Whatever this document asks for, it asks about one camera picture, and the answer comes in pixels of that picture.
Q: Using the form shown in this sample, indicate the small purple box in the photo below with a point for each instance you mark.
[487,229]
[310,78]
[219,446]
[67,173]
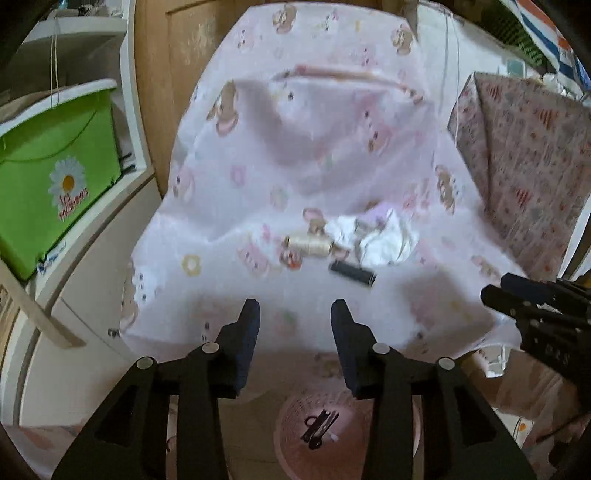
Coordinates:
[375,217]

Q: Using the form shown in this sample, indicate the cream thread spool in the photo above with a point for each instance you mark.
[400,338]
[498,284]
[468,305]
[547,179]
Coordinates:
[308,243]

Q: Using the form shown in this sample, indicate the large white tissue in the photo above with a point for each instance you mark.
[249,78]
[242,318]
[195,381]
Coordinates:
[385,244]

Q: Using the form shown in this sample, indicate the small white tissue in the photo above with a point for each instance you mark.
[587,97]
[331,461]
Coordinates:
[339,230]

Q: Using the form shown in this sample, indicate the blue striped cloth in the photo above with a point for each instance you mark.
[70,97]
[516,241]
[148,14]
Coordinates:
[549,41]

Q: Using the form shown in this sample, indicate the wooden plank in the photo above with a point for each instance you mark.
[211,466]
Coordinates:
[37,314]

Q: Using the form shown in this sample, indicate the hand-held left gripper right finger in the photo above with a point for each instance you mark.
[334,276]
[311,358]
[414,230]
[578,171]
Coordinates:
[346,353]

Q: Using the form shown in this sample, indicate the white cabinet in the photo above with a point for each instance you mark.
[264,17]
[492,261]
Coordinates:
[443,69]

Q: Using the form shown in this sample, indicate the pink patterned cloth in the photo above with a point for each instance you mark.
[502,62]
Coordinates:
[531,175]

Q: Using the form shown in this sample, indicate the white shelf unit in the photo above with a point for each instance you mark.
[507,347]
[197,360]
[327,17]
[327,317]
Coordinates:
[124,221]

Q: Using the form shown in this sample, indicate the black cylinder tube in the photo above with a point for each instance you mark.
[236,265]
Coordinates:
[352,273]

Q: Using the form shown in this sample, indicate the black hair clip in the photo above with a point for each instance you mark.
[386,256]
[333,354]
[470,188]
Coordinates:
[323,424]

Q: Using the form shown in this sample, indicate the small red marble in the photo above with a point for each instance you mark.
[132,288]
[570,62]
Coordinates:
[292,260]

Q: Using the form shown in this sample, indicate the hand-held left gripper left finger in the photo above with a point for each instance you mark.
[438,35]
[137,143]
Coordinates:
[245,350]

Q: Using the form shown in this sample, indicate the pink bear printed blanket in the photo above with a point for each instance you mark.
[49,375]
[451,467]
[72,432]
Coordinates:
[300,147]

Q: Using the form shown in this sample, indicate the pink plastic basket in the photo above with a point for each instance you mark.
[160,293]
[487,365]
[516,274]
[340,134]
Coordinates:
[295,443]

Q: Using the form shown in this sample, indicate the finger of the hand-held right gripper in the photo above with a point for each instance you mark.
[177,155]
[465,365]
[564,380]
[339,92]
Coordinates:
[531,284]
[503,300]

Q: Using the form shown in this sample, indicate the green storage box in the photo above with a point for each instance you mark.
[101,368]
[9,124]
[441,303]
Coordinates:
[51,175]

